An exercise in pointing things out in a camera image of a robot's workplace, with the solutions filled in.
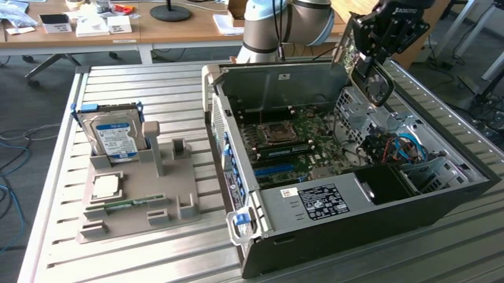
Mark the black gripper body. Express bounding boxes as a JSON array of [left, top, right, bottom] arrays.
[[372, 0, 436, 32]]

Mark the graphics card with black shroud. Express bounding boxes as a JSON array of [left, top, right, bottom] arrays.
[[332, 11, 396, 107]]

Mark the silver drive cage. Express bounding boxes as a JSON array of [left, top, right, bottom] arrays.
[[335, 85, 399, 142]]

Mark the stack of papers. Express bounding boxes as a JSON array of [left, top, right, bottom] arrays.
[[212, 13, 246, 36]]

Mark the CPU socket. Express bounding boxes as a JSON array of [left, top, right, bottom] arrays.
[[256, 120, 297, 146]]

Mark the green motherboard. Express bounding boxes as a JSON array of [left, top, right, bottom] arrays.
[[236, 106, 356, 189]]

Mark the silver disk bay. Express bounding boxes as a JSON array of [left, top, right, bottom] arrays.
[[397, 154, 480, 195]]

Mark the black lamp base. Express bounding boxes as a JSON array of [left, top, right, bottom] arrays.
[[149, 0, 193, 23]]

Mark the blue expansion slot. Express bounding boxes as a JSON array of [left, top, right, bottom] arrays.
[[254, 163, 294, 177]]

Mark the orange object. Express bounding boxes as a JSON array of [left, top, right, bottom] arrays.
[[113, 3, 138, 15]]

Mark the silver power supply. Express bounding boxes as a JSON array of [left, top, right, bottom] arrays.
[[252, 172, 375, 236]]

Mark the small white box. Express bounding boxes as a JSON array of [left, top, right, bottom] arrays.
[[107, 15, 131, 35]]

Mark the black PC case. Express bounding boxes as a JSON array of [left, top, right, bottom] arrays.
[[201, 57, 502, 279]]

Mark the white box with round holder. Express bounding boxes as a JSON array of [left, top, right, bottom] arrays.
[[74, 16, 110, 38]]

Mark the hard disk with blue label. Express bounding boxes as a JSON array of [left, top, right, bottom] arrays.
[[74, 106, 150, 163]]

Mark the white box with black top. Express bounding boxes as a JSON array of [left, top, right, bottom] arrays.
[[39, 13, 74, 34]]

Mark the black chair base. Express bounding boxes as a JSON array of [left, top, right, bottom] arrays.
[[23, 52, 122, 88]]

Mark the wooden desk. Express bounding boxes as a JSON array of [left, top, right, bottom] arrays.
[[0, 0, 356, 57]]

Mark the silver CPU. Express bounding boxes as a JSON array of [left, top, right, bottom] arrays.
[[91, 176, 122, 200]]

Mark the green RAM stick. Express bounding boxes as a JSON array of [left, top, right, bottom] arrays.
[[86, 194, 165, 212]]

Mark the grey parts rack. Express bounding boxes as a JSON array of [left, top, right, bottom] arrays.
[[74, 120, 202, 245]]

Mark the clear plastic bag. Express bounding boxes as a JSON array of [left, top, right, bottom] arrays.
[[0, 1, 39, 27]]

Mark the black cable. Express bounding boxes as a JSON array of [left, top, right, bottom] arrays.
[[313, 44, 344, 61]]

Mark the dark robot cable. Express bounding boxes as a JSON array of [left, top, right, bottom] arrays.
[[270, 0, 288, 61]]

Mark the white table frame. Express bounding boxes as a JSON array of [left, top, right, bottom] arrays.
[[432, 0, 504, 80]]

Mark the blue wire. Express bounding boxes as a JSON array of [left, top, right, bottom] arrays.
[[393, 132, 429, 163]]

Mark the blue disk carrier bracket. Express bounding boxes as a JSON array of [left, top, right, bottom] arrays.
[[68, 100, 145, 130]]

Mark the grey floor cable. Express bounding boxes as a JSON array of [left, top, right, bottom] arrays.
[[0, 123, 60, 142]]

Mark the blue floor cable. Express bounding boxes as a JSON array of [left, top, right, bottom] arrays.
[[0, 141, 31, 253]]

